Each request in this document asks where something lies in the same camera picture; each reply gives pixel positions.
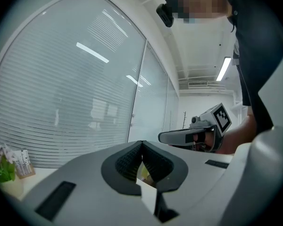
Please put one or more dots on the long ceiling light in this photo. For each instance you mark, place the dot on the long ceiling light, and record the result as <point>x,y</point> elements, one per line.
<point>223,69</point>

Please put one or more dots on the lime green round stool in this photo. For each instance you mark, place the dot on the lime green round stool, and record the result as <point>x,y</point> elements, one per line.
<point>145,173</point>

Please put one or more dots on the ceiling air vent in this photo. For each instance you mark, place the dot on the ceiling air vent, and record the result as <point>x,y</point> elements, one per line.
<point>198,83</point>

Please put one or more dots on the person's right hand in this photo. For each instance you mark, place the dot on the person's right hand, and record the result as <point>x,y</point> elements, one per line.
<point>207,140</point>

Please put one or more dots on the pink flowers in lime pot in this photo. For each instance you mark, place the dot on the pink flowers in lime pot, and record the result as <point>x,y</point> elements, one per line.
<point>3,166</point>

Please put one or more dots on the person's right forearm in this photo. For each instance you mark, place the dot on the person's right forearm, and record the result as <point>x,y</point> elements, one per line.
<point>240,135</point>

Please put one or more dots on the person's head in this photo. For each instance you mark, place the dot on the person's head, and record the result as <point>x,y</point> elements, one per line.
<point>198,1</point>

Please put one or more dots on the small printed card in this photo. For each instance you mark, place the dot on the small printed card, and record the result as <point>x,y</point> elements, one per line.
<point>23,163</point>

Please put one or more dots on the white window blinds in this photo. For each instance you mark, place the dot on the white window blinds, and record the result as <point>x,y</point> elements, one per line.
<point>61,91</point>

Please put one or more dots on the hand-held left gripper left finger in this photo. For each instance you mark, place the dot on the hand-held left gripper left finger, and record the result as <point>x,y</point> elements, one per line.
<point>85,196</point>

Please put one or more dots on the person's black shirt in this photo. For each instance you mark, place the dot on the person's black shirt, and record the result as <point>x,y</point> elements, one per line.
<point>257,43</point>

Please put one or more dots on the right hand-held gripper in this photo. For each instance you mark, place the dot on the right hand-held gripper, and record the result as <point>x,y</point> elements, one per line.
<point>222,119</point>

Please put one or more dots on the dark coat rack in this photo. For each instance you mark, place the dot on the dark coat rack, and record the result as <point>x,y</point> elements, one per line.
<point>184,120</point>

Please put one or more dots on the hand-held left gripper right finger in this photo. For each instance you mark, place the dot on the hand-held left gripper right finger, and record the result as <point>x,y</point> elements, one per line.
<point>198,173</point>

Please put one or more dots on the black head-mounted camera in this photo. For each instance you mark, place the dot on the black head-mounted camera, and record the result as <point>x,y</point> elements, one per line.
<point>165,14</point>

